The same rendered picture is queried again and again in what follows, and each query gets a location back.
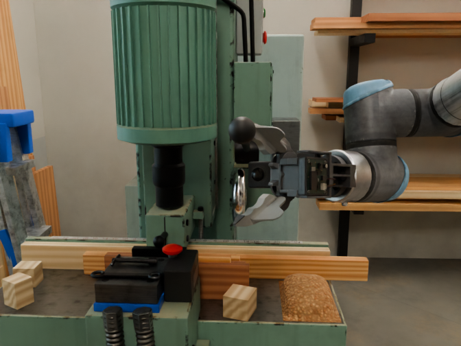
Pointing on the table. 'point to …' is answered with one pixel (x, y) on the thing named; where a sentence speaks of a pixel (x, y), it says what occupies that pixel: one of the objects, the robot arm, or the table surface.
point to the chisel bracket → (171, 222)
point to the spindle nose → (169, 176)
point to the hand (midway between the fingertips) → (230, 173)
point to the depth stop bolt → (199, 220)
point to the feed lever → (243, 140)
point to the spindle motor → (164, 71)
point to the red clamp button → (172, 249)
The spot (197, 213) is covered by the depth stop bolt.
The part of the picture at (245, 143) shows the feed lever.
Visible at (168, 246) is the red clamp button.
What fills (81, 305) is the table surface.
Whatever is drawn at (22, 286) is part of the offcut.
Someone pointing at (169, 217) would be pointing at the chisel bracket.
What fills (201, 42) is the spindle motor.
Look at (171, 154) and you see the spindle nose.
